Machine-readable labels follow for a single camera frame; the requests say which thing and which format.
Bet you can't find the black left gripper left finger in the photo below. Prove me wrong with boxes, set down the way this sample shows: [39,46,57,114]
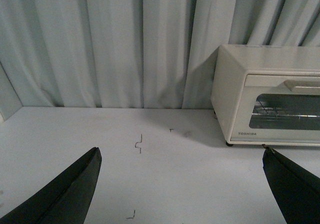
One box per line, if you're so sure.
[0,147,102,224]

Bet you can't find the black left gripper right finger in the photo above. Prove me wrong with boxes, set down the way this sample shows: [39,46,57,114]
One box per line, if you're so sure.
[262,149,320,224]

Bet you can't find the cream glass oven door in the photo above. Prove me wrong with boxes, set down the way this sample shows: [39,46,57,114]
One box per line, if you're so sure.
[230,74,320,145]

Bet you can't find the cream Toshiba toaster oven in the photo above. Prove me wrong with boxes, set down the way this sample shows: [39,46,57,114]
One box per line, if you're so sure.
[211,44,320,146]

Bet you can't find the pale green curtain backdrop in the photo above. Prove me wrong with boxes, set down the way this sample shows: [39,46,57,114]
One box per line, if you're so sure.
[0,0,320,121]

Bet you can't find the wire oven rack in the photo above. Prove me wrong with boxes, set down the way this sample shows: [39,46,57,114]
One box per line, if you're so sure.
[250,100,320,126]

